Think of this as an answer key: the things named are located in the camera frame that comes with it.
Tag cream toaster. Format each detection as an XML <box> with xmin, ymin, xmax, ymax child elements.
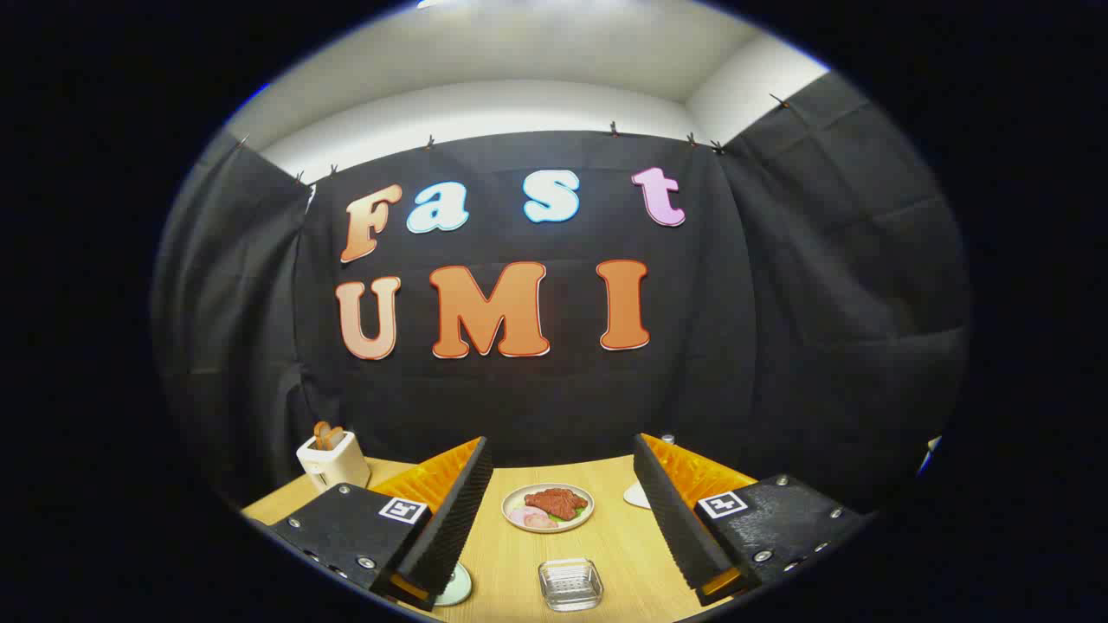
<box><xmin>296</xmin><ymin>430</ymin><xmax>371</xmax><ymax>494</ymax></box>

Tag metal wire basket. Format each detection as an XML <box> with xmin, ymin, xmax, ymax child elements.
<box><xmin>538</xmin><ymin>558</ymin><xmax>604</xmax><ymax>613</ymax></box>

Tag light blue plate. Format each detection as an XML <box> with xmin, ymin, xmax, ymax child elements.
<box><xmin>433</xmin><ymin>562</ymin><xmax>473</xmax><ymax>607</ymax></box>

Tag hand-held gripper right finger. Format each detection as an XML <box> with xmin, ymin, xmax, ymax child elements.
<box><xmin>632</xmin><ymin>433</ymin><xmax>871</xmax><ymax>608</ymax></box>

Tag brown steak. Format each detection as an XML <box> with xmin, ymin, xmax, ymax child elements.
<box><xmin>524</xmin><ymin>488</ymin><xmax>589</xmax><ymax>522</ymax></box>

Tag black backdrop cloth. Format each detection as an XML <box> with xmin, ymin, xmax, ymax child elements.
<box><xmin>151</xmin><ymin>72</ymin><xmax>972</xmax><ymax>511</ymax></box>

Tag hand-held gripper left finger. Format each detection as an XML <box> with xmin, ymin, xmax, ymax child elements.
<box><xmin>260</xmin><ymin>435</ymin><xmax>496</xmax><ymax>613</ymax></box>

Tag row of backdrop clips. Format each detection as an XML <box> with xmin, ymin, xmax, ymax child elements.
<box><xmin>234</xmin><ymin>91</ymin><xmax>793</xmax><ymax>187</ymax></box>

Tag round white food plate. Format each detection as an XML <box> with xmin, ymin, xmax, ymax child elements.
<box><xmin>502</xmin><ymin>483</ymin><xmax>596</xmax><ymax>534</ymax></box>

